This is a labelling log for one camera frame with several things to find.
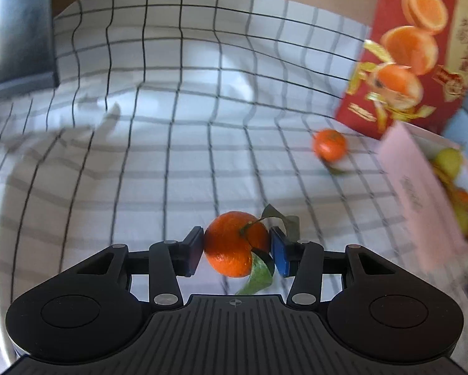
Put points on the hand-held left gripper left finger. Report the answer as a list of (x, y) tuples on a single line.
[(194, 252)]

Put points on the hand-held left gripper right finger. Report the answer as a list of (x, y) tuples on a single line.
[(279, 254)]

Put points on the mandarin with long leaves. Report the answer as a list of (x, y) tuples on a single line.
[(230, 247)]

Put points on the pink cardboard box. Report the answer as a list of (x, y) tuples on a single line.
[(413, 187)]

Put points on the small green pear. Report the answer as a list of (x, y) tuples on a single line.
[(448, 161)]

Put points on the white black checked cloth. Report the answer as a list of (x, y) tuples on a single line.
[(159, 144)]

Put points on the mandarin orange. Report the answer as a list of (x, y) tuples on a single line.
[(463, 199), (329, 144)]

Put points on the large green pear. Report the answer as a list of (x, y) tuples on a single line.
[(463, 218)]

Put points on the red printed food bag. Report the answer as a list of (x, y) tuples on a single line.
[(413, 47)]

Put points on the black monitor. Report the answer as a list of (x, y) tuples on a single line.
[(19, 27)]

